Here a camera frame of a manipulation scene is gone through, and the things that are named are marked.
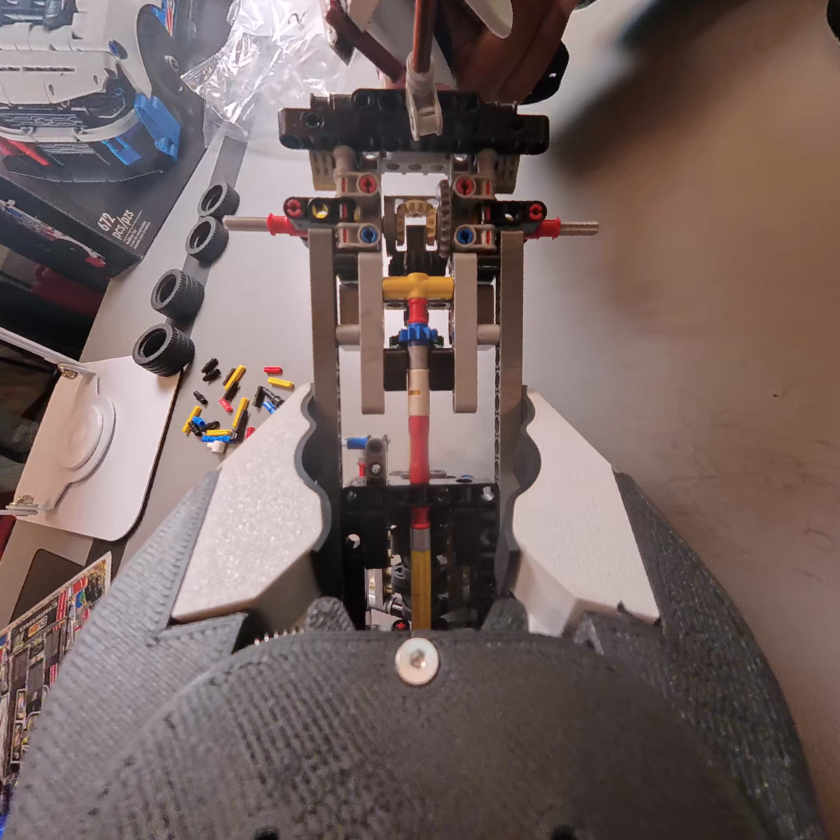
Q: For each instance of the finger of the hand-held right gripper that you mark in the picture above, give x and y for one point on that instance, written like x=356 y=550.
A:
x=374 y=16

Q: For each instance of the person's right hand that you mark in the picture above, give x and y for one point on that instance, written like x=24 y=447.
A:
x=485 y=65

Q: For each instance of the lego race car box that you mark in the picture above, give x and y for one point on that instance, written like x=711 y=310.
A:
x=65 y=98

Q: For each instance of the lego car chassis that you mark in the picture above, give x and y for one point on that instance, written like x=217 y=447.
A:
x=371 y=341

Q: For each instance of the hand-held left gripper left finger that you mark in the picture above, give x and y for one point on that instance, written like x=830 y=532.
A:
x=256 y=518

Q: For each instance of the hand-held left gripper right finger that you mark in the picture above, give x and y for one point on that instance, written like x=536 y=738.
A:
x=577 y=525

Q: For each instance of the row of black tyres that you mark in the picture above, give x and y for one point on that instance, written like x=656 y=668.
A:
x=216 y=164

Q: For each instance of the white book stand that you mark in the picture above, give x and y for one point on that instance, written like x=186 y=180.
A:
x=118 y=446

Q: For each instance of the black lego beam subassembly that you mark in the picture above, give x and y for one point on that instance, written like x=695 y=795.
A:
x=367 y=124

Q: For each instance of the brown lego axle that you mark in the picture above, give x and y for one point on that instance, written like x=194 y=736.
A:
x=423 y=33

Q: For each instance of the person's right forearm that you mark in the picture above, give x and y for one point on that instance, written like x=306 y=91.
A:
x=722 y=19

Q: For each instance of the empty clear plastic bag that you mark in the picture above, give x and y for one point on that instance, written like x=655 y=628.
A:
x=262 y=59

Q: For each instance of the Lego instruction booklet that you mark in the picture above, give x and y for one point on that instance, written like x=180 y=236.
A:
x=52 y=656

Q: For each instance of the pile of lego pins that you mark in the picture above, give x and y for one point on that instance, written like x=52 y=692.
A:
x=229 y=394

